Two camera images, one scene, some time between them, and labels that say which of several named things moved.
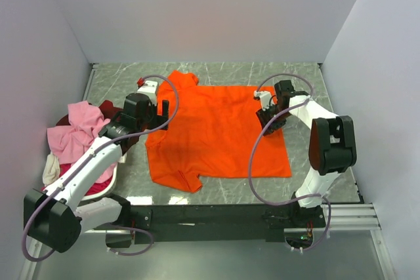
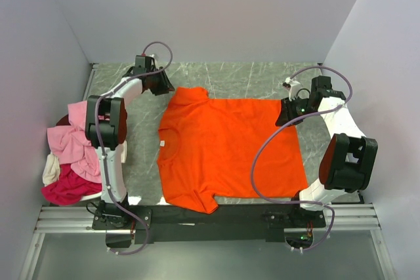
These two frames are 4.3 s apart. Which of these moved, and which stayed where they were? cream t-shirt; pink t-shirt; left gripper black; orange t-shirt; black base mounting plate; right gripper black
Moved: left gripper black; right gripper black; orange t-shirt
Stayed: black base mounting plate; cream t-shirt; pink t-shirt
